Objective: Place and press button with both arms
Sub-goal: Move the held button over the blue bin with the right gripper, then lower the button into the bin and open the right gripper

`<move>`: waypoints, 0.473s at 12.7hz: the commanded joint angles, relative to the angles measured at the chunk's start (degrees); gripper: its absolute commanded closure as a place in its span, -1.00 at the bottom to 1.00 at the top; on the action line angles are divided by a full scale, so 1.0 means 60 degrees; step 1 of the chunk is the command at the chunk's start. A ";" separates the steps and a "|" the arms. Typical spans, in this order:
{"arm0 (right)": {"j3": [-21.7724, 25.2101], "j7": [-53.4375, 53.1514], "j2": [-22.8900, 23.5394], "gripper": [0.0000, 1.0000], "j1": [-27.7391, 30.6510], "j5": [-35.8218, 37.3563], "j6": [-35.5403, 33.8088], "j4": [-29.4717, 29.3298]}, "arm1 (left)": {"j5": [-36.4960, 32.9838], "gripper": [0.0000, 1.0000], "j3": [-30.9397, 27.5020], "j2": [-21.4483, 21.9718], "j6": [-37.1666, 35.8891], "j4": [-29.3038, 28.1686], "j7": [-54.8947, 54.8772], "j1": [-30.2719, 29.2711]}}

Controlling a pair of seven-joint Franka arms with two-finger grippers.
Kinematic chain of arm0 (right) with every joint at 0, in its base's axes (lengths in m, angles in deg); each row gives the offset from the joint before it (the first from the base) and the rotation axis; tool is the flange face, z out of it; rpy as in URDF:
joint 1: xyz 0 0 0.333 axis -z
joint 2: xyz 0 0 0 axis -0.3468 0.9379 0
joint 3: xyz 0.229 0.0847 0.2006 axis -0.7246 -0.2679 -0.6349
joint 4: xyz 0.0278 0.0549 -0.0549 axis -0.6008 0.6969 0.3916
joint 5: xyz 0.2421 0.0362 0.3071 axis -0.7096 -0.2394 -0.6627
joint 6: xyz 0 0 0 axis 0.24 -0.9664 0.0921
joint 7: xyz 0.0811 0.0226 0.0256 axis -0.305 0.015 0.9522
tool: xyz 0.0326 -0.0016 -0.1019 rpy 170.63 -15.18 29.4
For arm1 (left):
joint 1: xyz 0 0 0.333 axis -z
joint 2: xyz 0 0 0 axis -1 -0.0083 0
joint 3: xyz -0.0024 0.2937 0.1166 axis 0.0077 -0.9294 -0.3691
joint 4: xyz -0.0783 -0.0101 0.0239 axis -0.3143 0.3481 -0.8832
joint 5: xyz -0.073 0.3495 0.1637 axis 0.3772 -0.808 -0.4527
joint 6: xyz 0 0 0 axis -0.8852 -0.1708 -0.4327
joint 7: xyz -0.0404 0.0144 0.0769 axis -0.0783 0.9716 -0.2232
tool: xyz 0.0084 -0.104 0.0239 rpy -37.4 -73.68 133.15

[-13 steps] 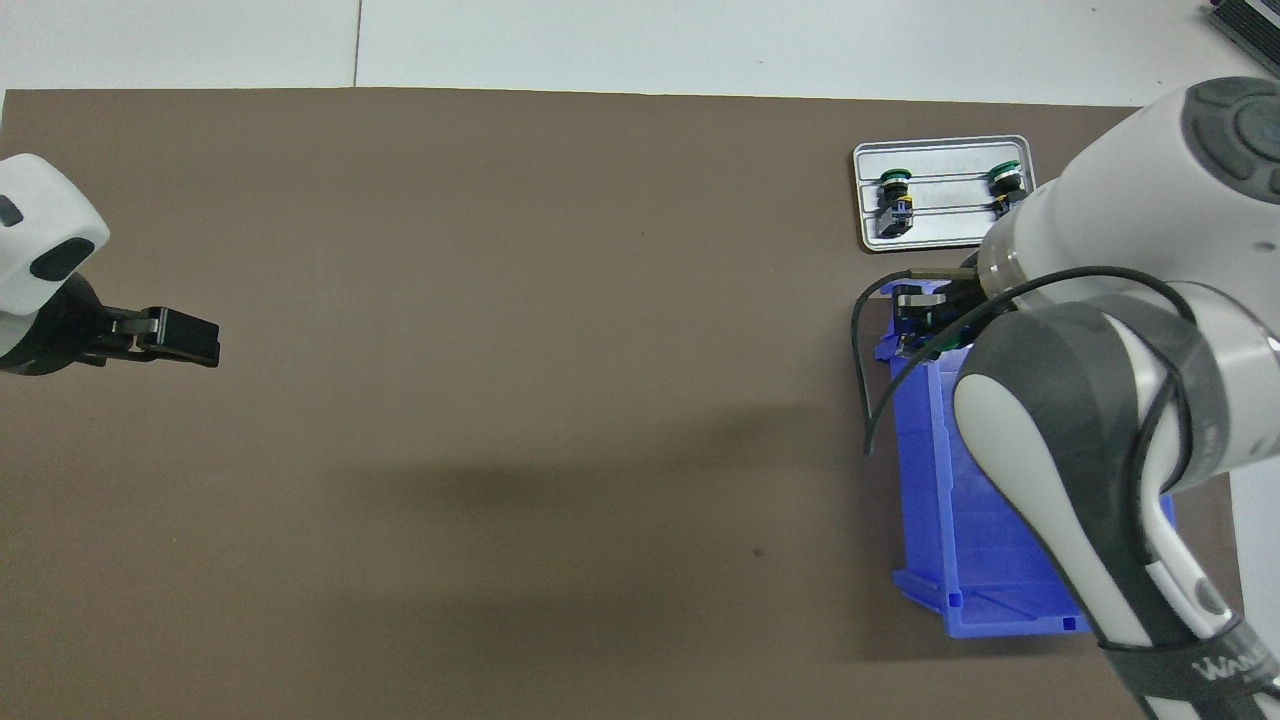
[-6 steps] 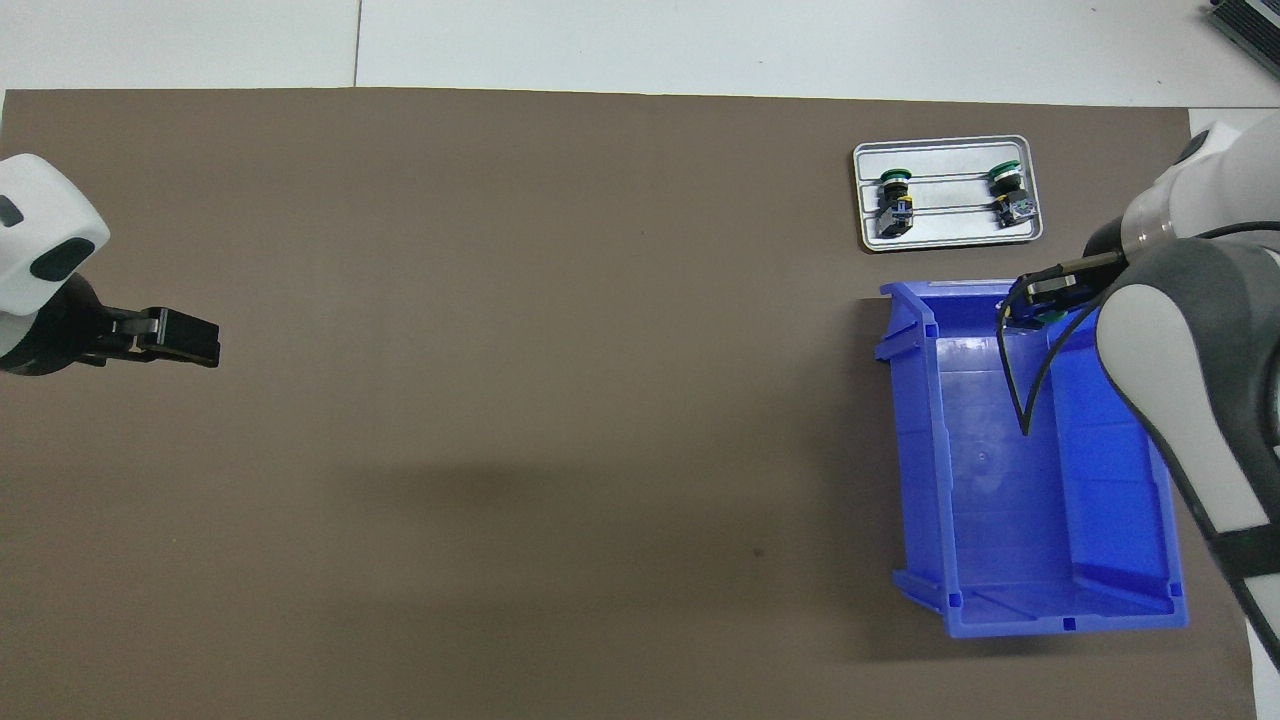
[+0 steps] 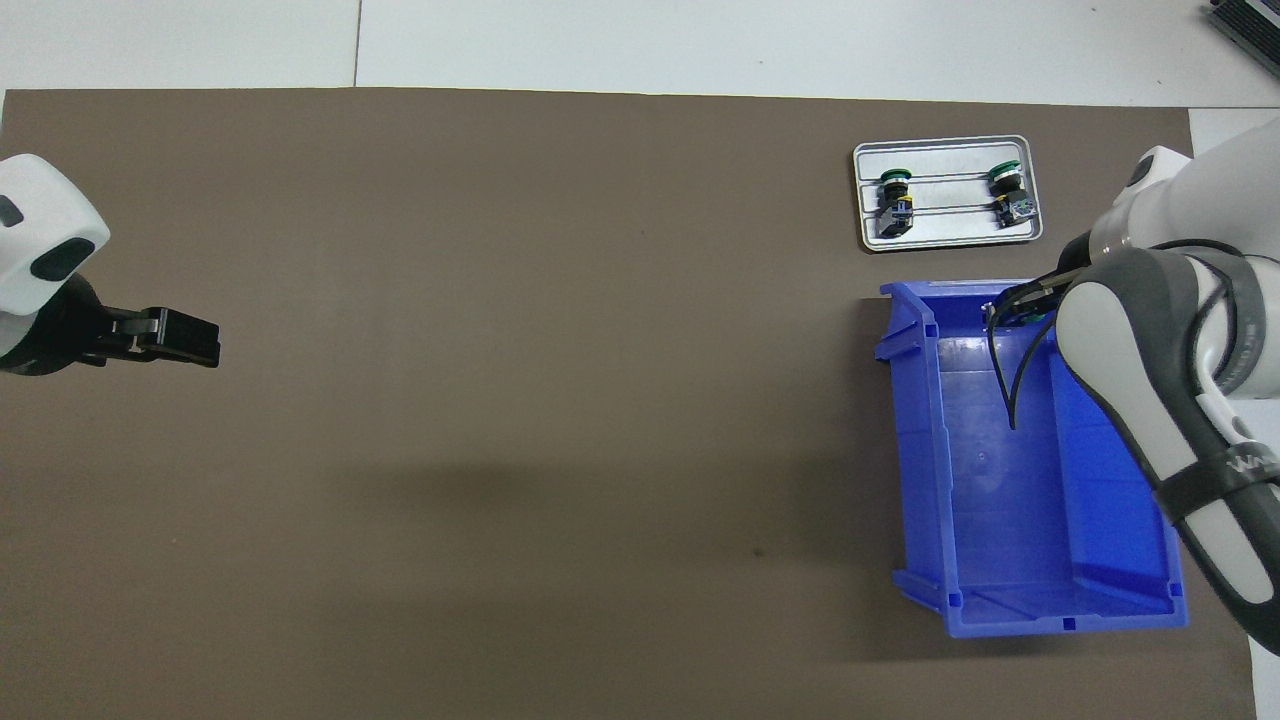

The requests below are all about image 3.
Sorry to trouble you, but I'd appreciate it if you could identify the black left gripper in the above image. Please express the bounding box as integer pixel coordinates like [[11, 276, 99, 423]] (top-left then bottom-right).
[[0, 275, 222, 378]]

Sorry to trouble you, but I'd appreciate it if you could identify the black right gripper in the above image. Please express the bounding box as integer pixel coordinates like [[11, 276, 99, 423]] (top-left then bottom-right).
[[985, 230, 1096, 331]]

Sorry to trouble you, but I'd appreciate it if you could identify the grey metal tray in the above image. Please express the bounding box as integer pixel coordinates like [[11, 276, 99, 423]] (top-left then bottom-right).
[[852, 135, 1044, 251]]

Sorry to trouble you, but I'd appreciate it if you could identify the blue plastic storage bin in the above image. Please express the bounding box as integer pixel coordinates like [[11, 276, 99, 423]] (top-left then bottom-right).
[[873, 277, 1191, 639]]

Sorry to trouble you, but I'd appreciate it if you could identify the brown table mat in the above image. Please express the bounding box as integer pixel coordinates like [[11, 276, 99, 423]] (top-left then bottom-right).
[[0, 88, 1259, 720]]

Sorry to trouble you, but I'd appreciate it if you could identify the grey ridged metal device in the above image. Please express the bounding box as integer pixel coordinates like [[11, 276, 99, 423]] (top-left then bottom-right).
[[1205, 0, 1280, 66]]

